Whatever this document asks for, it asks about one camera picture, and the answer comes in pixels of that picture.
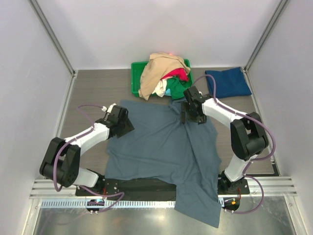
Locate grey-blue t shirt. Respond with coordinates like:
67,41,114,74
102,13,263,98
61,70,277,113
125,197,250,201
105,100,221,227

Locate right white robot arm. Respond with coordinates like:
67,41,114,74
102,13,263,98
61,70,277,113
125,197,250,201
181,86,268,194

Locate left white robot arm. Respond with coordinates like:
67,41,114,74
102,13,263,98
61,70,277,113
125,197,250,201
40,103,134,196

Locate green t shirt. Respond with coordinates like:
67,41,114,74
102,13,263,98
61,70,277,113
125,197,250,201
166,77,189,99

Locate light blue t shirt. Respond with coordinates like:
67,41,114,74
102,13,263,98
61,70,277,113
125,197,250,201
164,89,171,96

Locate white t shirt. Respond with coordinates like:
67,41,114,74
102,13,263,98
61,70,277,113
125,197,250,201
152,79,167,97

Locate red t shirt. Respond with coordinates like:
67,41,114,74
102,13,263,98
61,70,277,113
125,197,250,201
161,68,189,81

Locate folded dark blue t shirt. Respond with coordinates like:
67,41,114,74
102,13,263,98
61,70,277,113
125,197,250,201
205,67,251,99

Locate beige t shirt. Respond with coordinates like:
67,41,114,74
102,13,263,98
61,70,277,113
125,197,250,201
138,52,191,100

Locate green plastic bin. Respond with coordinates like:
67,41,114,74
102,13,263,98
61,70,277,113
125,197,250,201
131,59,194,97

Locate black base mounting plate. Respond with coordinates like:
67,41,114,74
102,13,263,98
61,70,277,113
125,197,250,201
75,177,250,202

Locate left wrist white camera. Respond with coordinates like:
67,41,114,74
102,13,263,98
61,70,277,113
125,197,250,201
101,103,116,114

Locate white slotted cable duct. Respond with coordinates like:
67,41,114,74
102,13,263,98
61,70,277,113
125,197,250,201
41,198,225,209

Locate aluminium frame rail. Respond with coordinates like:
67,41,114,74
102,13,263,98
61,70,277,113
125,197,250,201
29,176,297,199

